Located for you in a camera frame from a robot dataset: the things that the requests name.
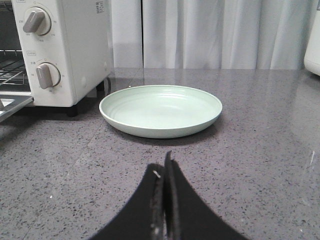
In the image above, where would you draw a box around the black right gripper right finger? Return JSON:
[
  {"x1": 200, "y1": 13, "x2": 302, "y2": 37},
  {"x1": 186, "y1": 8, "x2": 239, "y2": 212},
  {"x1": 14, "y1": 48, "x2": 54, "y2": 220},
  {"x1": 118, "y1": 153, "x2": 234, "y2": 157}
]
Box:
[{"x1": 164, "y1": 151, "x2": 246, "y2": 240}]

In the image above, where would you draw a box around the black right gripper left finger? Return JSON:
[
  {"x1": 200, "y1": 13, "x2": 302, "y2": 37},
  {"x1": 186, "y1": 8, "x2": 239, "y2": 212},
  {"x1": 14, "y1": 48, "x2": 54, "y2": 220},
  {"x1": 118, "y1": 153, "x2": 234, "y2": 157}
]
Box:
[{"x1": 91, "y1": 163, "x2": 165, "y2": 240}]

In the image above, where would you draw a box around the white glass oven door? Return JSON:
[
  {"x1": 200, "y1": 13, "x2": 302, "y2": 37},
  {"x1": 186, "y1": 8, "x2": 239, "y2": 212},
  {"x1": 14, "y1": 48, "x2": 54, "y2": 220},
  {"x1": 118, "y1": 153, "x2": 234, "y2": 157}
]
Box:
[{"x1": 0, "y1": 94, "x2": 34, "y2": 122}]

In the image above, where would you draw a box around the lower oven timer knob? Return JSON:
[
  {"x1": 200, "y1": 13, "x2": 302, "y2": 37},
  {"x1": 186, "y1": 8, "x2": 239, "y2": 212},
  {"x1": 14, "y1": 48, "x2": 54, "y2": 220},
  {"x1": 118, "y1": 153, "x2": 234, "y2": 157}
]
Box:
[{"x1": 36, "y1": 62, "x2": 61, "y2": 90}]

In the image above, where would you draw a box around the white Toshiba toaster oven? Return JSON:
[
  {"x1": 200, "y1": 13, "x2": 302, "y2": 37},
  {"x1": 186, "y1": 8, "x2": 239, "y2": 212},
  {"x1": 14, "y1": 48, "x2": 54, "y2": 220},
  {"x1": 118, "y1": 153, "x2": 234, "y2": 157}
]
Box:
[{"x1": 0, "y1": 0, "x2": 111, "y2": 117}]

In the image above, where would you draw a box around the upper oven control knob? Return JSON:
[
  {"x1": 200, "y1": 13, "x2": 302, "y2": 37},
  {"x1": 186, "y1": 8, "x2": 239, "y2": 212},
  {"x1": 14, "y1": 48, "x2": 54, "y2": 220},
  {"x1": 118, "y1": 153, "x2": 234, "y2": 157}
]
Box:
[{"x1": 22, "y1": 7, "x2": 52, "y2": 36}]

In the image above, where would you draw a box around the light green round plate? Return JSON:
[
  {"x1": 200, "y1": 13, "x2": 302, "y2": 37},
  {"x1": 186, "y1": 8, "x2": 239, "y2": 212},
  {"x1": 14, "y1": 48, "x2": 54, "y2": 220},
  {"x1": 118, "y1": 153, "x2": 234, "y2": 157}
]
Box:
[{"x1": 99, "y1": 85, "x2": 223, "y2": 139}]

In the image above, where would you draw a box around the white pleated curtain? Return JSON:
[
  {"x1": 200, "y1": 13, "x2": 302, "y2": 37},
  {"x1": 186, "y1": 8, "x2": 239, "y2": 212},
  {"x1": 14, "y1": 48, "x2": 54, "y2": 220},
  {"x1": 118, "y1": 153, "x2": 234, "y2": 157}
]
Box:
[{"x1": 108, "y1": 0, "x2": 317, "y2": 70}]

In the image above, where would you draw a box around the white appliance at right edge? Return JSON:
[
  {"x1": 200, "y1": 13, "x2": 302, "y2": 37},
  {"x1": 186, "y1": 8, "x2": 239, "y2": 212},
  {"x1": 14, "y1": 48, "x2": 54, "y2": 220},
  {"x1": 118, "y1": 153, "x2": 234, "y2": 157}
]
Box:
[{"x1": 304, "y1": 9, "x2": 320, "y2": 76}]

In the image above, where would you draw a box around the metal wire oven rack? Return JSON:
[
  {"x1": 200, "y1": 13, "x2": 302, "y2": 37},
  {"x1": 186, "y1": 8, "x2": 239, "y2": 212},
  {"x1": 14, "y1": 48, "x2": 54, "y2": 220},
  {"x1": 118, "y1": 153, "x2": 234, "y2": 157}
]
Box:
[{"x1": 0, "y1": 49, "x2": 29, "y2": 87}]

